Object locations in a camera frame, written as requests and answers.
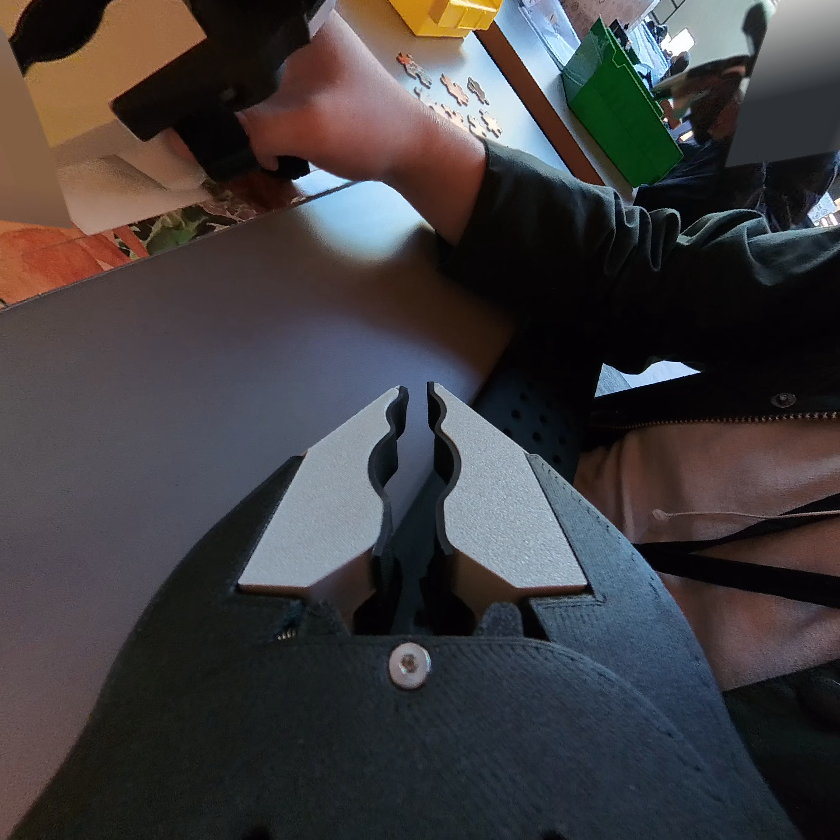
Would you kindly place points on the yellow plastic bin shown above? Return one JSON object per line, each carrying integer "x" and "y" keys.
{"x": 446, "y": 16}

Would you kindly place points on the person's right hand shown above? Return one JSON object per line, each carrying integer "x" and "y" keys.
{"x": 367, "y": 118}

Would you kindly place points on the cluster of loose puzzle pieces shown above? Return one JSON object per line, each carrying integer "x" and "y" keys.
{"x": 453, "y": 92}

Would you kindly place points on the puzzle frame tray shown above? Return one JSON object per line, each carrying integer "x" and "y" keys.
{"x": 65, "y": 256}

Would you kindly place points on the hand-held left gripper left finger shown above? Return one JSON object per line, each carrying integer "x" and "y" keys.
{"x": 315, "y": 525}

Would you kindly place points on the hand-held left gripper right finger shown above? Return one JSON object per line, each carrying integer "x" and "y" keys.
{"x": 512, "y": 525}

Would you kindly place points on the person's pink clothing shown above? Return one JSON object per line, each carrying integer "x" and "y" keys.
{"x": 722, "y": 472}

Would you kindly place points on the person's right forearm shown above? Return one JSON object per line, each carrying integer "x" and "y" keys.
{"x": 623, "y": 275}

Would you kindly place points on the grey desk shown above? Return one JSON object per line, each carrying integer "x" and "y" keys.
{"x": 197, "y": 394}

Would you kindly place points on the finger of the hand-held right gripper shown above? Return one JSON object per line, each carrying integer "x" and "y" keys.
{"x": 131, "y": 59}

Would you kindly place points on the green plastic bin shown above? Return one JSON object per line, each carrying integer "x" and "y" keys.
{"x": 617, "y": 111}

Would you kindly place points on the person's dark clothing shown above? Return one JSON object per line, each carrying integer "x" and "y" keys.
{"x": 754, "y": 400}

